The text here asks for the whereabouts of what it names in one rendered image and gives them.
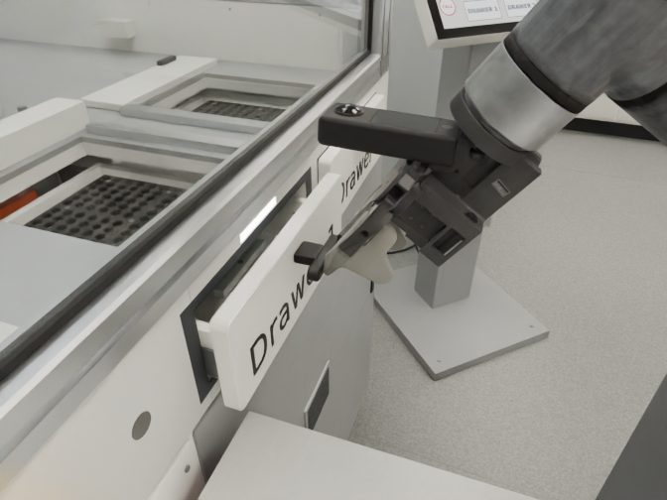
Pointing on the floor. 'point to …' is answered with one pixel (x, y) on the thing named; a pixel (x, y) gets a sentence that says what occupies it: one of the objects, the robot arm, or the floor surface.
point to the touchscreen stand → (455, 279)
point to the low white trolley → (329, 470)
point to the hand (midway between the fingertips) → (333, 250)
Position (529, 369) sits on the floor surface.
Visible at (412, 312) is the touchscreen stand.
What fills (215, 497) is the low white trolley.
